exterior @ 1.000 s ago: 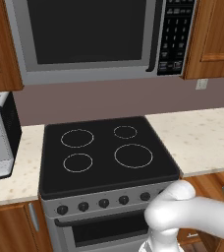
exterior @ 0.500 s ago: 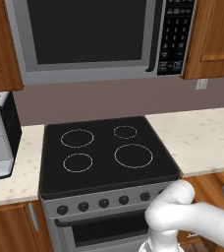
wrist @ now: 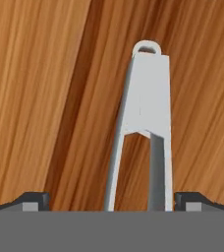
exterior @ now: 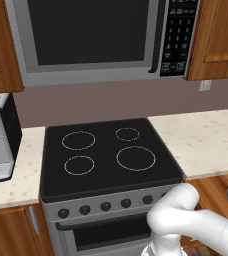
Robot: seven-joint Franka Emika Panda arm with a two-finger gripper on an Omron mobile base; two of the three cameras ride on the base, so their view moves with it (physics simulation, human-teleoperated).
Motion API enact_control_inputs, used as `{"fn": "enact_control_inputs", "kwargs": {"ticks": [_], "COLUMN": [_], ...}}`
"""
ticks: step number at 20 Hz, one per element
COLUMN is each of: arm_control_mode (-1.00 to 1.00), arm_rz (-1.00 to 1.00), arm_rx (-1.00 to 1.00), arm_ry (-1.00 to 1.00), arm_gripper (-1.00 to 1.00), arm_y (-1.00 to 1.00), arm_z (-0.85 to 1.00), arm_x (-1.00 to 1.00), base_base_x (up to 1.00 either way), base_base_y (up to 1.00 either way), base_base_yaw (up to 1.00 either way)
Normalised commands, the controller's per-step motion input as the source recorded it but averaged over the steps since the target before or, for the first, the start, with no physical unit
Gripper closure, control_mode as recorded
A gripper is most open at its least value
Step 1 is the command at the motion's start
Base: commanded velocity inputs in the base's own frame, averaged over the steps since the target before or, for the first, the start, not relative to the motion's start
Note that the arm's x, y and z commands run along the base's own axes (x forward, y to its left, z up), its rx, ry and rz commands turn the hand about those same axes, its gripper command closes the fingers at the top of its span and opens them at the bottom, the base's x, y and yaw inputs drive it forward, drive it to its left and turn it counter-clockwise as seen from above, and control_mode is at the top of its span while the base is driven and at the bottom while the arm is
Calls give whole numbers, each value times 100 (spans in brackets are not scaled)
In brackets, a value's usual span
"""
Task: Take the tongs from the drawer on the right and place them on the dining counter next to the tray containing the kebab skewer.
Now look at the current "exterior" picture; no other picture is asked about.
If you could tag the oven door with dark window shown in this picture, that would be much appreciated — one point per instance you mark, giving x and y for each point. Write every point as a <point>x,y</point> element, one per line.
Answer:
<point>102,233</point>

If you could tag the wooden drawer front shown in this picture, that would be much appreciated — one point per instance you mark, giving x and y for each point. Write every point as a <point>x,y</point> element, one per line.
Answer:
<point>216,196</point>

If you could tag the silver microwave oven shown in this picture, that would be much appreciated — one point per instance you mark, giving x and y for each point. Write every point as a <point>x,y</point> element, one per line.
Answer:
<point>89,71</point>

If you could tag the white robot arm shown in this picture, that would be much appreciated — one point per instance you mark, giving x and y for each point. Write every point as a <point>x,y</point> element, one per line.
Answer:
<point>186,223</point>

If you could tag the white wall socket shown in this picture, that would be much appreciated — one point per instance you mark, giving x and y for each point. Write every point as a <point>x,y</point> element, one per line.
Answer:
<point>205,85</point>

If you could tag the wooden base cupboard door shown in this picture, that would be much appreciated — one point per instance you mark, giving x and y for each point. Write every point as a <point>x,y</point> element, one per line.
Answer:
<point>9,233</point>

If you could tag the black oven knob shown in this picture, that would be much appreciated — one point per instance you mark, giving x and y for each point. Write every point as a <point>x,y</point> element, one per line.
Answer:
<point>105,206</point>
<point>63,213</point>
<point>126,202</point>
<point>85,209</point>
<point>147,199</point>

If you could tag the black glass hob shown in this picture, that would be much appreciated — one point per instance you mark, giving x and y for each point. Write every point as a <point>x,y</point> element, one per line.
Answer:
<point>109,156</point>

